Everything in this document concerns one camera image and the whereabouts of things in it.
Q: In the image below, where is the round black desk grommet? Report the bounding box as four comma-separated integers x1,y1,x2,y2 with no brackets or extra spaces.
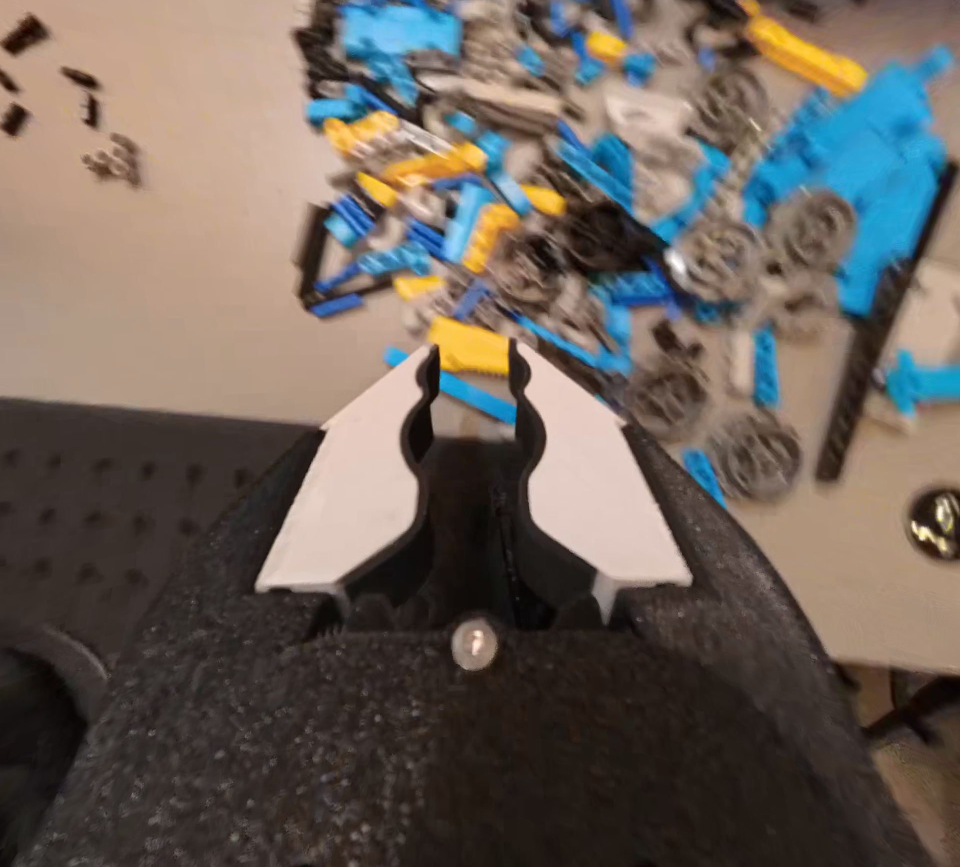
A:
906,484,960,562

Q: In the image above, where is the long black toothed beam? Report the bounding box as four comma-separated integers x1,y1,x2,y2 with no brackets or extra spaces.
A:
813,162,960,484

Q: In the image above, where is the grey desk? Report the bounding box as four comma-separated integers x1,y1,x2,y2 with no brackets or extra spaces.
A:
0,0,960,677

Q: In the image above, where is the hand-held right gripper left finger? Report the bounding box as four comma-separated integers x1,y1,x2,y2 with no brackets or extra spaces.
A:
253,344,444,617

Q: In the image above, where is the long black pin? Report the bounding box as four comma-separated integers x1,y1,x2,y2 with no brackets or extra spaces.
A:
0,12,52,57

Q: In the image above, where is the pile of building block parts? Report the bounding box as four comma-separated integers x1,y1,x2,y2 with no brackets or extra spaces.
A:
288,0,871,508

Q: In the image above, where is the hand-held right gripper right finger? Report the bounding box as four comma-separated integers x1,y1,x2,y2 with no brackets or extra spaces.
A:
507,338,693,624

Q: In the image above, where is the small grey connector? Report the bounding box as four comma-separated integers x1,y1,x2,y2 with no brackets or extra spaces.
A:
81,132,145,189

